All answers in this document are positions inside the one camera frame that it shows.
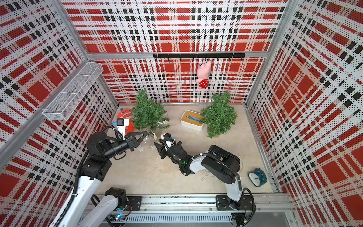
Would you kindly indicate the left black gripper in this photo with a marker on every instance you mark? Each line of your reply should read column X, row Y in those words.
column 130, row 139

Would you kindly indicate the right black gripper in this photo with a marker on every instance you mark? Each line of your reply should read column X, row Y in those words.
column 161, row 151

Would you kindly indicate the clear star string light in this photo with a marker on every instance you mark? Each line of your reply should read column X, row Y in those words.
column 153, row 136

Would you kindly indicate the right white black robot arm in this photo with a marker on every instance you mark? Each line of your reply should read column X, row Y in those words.
column 238, row 198

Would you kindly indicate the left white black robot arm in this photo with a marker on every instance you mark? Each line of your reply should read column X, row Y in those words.
column 90, row 174

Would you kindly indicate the left small green christmas tree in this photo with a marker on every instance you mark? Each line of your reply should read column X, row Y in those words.
column 148, row 115

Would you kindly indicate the small green christmas tree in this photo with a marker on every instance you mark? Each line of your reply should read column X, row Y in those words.
column 219, row 116
column 148, row 115

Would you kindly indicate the right small green christmas tree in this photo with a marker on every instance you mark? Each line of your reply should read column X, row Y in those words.
column 219, row 116

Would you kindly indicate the red shark plush toy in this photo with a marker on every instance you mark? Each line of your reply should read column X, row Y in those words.
column 127, row 114

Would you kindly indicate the white tissue box wooden lid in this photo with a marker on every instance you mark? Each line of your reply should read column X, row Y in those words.
column 192, row 120

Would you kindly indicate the pink pig plush toy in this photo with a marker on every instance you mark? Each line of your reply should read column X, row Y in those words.
column 203, row 73

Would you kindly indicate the teal alarm clock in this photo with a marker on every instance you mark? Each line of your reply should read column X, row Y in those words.
column 258, row 177

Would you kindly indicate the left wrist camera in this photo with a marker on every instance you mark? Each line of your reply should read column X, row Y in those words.
column 119, row 127

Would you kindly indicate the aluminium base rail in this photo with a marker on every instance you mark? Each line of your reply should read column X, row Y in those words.
column 183, row 208

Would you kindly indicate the right clear string light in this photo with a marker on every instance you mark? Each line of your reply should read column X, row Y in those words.
column 204, row 177

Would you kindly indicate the white wire mesh basket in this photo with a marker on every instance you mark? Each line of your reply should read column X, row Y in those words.
column 65, row 103

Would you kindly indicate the black wall hook rail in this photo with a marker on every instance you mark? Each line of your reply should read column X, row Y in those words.
column 199, row 56

